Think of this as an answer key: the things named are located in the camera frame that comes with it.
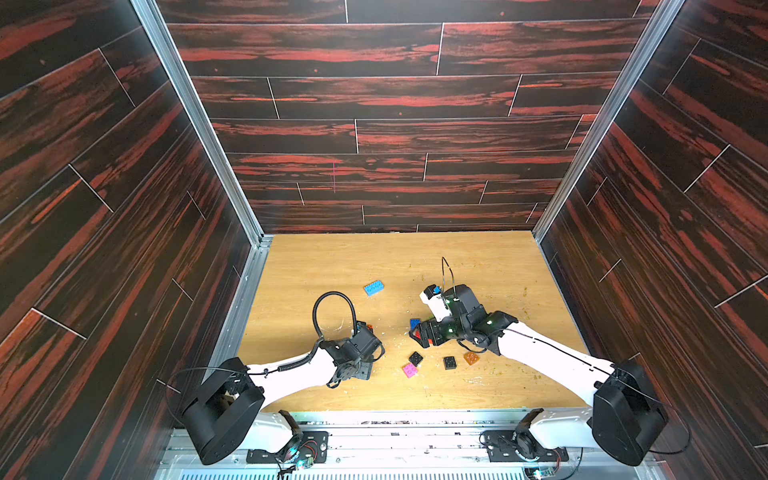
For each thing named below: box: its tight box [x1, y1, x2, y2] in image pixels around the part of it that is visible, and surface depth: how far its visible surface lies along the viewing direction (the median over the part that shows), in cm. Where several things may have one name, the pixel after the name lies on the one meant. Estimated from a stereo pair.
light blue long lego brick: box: [364, 280, 385, 297], surface depth 106 cm
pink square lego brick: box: [403, 363, 418, 379], surface depth 88 cm
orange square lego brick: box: [463, 351, 480, 366], surface depth 90 cm
